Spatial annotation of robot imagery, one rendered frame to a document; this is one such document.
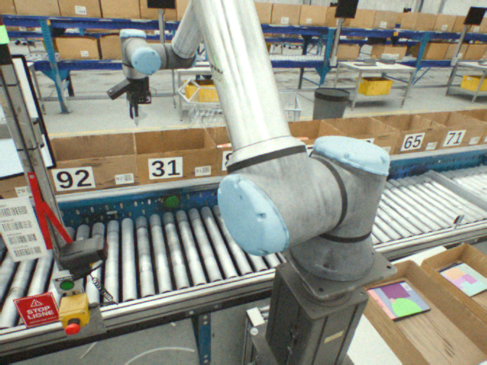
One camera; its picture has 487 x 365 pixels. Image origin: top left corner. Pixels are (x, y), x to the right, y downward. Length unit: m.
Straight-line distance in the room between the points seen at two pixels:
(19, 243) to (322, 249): 0.77
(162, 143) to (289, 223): 1.38
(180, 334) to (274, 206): 1.61
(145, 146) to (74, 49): 4.08
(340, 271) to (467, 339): 0.75
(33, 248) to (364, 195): 0.84
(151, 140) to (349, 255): 1.34
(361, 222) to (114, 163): 1.15
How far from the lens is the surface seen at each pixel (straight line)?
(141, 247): 1.41
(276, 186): 0.48
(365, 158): 0.58
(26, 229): 0.97
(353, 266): 0.70
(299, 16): 6.71
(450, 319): 1.38
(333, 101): 4.60
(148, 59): 1.16
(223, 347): 1.96
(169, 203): 1.55
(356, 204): 0.60
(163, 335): 2.02
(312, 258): 0.69
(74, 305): 1.10
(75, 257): 0.94
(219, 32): 0.57
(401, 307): 1.29
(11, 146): 0.98
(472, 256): 1.64
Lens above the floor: 1.68
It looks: 30 degrees down
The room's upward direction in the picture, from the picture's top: 3 degrees clockwise
